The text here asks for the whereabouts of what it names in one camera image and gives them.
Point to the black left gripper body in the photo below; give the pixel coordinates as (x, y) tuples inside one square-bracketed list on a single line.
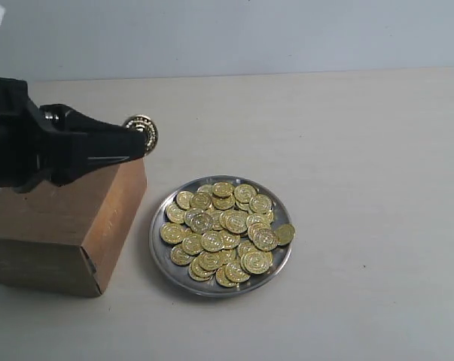
[(29, 144)]

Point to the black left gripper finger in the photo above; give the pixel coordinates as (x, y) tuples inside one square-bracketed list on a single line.
[(65, 118), (76, 154)]

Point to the gold coin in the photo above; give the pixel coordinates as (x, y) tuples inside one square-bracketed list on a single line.
[(235, 222), (211, 241), (201, 200), (255, 262), (222, 189), (145, 125), (201, 223), (265, 239), (285, 234)]

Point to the brown cardboard box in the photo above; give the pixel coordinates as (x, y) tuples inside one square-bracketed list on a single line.
[(68, 239)]

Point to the round silver metal plate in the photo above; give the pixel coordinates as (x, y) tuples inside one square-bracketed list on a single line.
[(221, 236)]

